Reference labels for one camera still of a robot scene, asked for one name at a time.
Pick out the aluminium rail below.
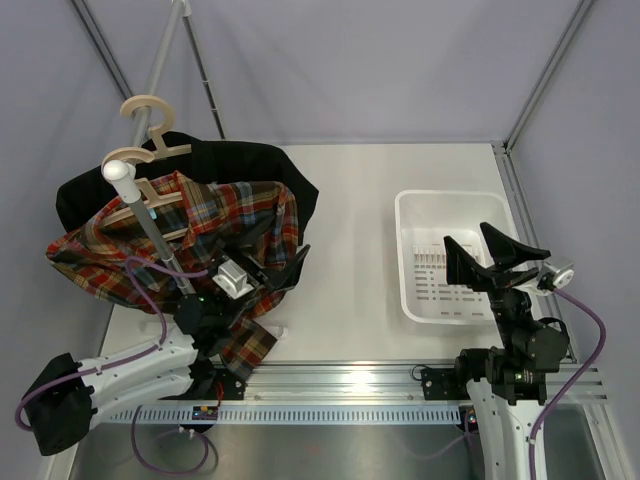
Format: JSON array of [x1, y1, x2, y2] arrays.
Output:
[[64, 362, 609, 404]]

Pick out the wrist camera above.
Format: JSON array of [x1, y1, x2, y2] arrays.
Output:
[[213, 260, 253, 300], [537, 257, 575, 293]]

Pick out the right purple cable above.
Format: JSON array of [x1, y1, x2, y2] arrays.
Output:
[[404, 287, 607, 480]]

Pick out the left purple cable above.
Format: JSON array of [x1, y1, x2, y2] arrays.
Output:
[[13, 257, 221, 474]]

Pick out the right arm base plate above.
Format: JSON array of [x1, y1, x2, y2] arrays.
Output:
[[410, 364, 470, 401]]

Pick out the clothes rack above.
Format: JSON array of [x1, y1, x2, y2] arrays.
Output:
[[100, 0, 289, 346]]

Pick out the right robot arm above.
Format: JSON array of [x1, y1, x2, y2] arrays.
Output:
[[444, 222, 574, 479]]

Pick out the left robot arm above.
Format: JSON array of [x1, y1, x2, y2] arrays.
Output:
[[15, 215, 310, 456]]

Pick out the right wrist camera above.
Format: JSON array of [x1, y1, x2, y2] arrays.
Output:
[[537, 257, 575, 293]]

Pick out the white slotted cable duct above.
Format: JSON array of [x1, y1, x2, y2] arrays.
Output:
[[108, 404, 464, 425]]

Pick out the white plastic basket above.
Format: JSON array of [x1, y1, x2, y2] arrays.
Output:
[[394, 190, 517, 327]]

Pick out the beige hanger of black shirt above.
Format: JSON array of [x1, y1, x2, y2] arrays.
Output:
[[120, 95, 192, 163]]

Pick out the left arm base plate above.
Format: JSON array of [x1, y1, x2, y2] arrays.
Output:
[[188, 364, 246, 401]]

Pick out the plaid shirt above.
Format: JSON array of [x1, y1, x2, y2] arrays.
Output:
[[46, 172, 300, 379]]

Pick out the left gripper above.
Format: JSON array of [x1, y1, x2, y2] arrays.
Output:
[[215, 216, 308, 329]]

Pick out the purple cable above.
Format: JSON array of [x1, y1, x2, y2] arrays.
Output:
[[13, 257, 221, 474], [404, 287, 607, 480]]

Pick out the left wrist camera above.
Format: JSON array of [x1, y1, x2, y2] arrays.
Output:
[[213, 260, 253, 300]]

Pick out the beige hanger of plaid shirt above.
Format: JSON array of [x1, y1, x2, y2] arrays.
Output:
[[101, 147, 182, 226]]

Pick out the black shirt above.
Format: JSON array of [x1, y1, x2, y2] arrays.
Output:
[[56, 132, 319, 245]]

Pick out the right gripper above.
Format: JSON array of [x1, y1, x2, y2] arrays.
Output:
[[445, 221, 551, 349]]

